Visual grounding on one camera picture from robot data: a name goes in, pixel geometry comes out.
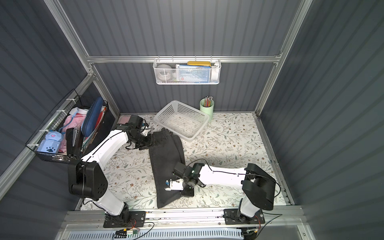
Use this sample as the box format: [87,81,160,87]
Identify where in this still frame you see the yellow item in wall basket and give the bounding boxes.
[187,61,212,68]

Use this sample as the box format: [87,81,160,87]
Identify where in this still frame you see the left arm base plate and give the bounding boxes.
[103,211,146,229]

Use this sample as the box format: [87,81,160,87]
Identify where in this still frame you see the black wire side basket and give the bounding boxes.
[26,90,109,164]

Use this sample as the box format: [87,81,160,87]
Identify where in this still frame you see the white wire wall basket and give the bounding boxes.
[153,60,222,85]

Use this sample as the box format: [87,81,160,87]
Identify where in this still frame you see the green pencil cup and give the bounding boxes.
[200,98,215,122]

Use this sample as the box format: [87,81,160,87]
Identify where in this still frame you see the pink toy in side basket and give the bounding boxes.
[59,114,84,153]

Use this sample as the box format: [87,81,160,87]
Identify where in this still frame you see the colored pencils in cup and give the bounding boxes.
[204,96,213,108]

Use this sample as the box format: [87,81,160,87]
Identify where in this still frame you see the pink pencil case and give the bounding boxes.
[117,116,131,124]

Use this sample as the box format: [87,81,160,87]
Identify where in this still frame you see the white plastic perforated basket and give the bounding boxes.
[154,101,210,142]

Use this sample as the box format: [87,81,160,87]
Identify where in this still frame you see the blue white box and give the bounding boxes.
[176,65,211,84]

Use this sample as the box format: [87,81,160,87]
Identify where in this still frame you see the dark grey long pants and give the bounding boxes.
[149,128,185,208]

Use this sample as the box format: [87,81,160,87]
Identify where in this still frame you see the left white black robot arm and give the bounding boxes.
[68,130,154,216]

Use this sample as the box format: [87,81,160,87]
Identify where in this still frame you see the white tape roll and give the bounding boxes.
[154,64,173,82]

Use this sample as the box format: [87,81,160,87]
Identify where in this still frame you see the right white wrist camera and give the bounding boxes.
[165,179,184,191]

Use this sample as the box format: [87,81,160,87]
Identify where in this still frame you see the navy blue zip pouch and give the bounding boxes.
[81,97,104,138]

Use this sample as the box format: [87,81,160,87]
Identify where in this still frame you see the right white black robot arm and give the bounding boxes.
[165,161,279,219]

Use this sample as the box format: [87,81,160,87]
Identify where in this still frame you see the black stapler in side basket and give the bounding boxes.
[66,128,78,156]

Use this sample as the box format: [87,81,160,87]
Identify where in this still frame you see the light blue paw toy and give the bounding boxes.
[37,131,64,154]

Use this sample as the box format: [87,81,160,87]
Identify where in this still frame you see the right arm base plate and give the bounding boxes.
[223,209,265,225]

